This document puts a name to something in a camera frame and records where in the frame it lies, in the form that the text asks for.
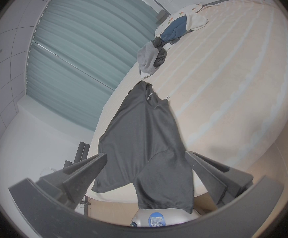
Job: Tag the white printed pillow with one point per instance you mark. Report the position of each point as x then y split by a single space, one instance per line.
176 15

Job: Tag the blue-green curtain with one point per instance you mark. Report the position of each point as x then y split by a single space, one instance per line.
96 21
67 90

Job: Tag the grey bedside table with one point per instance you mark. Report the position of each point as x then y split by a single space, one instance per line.
161 16

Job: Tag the black T-shirt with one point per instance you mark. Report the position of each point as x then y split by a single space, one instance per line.
144 145

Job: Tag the bed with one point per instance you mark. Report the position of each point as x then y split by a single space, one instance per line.
221 83

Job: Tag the black chest of drawers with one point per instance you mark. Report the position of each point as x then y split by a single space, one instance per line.
80 152

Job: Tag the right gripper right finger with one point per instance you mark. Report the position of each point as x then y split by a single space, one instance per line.
218 180

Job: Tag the pile of clothes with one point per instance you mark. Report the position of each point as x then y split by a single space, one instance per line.
149 56

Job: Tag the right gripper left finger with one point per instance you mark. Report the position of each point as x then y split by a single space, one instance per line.
77 180

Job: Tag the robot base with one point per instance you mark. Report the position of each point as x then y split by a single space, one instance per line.
144 217

